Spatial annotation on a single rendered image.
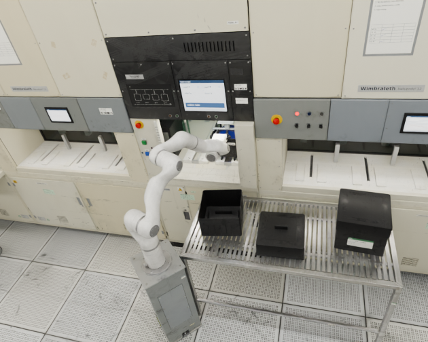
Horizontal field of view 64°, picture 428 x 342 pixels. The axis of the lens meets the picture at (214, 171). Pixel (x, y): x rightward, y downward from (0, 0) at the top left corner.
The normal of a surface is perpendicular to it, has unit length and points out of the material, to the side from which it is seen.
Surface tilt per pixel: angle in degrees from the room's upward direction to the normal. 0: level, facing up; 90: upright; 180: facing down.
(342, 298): 0
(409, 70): 90
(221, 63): 90
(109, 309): 0
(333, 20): 90
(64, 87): 90
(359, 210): 0
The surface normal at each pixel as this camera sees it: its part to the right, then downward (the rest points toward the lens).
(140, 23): -0.23, 0.68
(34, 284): -0.12, -0.77
